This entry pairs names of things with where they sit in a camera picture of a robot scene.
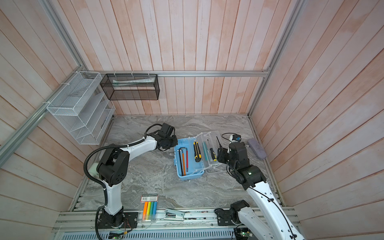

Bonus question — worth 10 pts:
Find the black hex key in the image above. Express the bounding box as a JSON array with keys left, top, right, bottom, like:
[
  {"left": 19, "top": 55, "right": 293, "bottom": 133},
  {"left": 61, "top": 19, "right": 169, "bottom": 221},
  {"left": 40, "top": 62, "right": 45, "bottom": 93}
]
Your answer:
[{"left": 178, "top": 147, "right": 187, "bottom": 176}]

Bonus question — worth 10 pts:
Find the highlighter marker pack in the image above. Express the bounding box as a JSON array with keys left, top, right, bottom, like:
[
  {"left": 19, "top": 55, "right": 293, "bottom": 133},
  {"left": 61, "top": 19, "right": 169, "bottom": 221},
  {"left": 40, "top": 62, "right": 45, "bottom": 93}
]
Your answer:
[{"left": 141, "top": 194, "right": 159, "bottom": 221}]

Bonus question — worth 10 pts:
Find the teal handled tool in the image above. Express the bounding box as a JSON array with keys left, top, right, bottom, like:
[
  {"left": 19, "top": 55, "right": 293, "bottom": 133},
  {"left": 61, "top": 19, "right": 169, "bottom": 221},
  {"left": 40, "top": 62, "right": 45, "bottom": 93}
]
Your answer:
[{"left": 203, "top": 142, "right": 209, "bottom": 162}]

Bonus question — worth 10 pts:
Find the yellow black utility knife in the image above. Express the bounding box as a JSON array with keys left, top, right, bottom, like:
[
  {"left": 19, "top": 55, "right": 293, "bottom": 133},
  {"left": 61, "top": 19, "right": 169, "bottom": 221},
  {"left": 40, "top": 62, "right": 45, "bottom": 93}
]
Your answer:
[{"left": 194, "top": 142, "right": 202, "bottom": 163}]

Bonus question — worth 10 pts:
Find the aluminium mounting rail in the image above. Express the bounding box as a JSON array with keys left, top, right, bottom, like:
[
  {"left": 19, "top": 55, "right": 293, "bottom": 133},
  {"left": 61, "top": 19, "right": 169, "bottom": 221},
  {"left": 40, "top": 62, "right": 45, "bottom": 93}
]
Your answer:
[{"left": 50, "top": 207, "right": 301, "bottom": 233}]

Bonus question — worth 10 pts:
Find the blue clear-lid tool box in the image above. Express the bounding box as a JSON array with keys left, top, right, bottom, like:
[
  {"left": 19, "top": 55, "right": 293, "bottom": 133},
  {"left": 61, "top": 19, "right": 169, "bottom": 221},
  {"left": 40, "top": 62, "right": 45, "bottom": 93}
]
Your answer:
[{"left": 174, "top": 131, "right": 226, "bottom": 181}]

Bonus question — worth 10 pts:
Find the red handled tool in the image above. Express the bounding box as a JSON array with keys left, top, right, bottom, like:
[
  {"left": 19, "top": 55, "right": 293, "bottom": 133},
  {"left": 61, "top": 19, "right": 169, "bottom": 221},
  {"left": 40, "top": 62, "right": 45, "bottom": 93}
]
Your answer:
[{"left": 186, "top": 149, "right": 189, "bottom": 173}]

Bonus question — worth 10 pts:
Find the grey stapler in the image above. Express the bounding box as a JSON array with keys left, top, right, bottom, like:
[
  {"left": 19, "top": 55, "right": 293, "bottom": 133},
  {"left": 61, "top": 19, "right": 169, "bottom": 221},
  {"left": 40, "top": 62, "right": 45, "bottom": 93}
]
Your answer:
[{"left": 164, "top": 209, "right": 185, "bottom": 222}]

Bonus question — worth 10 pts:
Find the black wire mesh basket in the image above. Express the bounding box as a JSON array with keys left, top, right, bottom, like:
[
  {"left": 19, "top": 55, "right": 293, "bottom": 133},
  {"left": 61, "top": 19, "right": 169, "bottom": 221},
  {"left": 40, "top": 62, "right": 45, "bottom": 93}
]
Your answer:
[{"left": 101, "top": 73, "right": 160, "bottom": 101}]

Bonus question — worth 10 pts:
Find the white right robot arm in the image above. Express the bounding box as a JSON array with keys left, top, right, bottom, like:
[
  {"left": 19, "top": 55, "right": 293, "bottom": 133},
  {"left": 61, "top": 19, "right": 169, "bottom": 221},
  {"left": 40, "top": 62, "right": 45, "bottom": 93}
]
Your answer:
[{"left": 217, "top": 142, "right": 305, "bottom": 240}]

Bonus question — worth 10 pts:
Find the white wire mesh shelf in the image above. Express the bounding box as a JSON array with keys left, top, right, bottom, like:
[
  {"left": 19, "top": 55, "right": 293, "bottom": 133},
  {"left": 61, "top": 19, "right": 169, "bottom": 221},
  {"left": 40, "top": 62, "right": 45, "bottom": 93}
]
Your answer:
[{"left": 47, "top": 72, "right": 115, "bottom": 145}]

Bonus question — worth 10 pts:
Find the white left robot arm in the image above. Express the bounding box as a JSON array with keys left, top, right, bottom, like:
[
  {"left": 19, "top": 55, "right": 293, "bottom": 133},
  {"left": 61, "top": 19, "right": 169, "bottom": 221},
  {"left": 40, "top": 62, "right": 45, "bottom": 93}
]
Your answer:
[{"left": 84, "top": 123, "right": 178, "bottom": 228}]

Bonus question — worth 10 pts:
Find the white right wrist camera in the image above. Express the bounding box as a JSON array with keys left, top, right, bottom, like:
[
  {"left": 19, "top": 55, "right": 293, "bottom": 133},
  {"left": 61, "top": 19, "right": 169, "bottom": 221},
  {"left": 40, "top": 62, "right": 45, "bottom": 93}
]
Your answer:
[{"left": 230, "top": 134, "right": 242, "bottom": 143}]

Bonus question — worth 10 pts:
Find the orange handled screwdriver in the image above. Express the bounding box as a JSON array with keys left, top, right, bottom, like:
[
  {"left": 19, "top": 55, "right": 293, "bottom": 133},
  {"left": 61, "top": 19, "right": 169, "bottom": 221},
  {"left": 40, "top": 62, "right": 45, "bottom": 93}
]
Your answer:
[{"left": 181, "top": 148, "right": 187, "bottom": 176}]

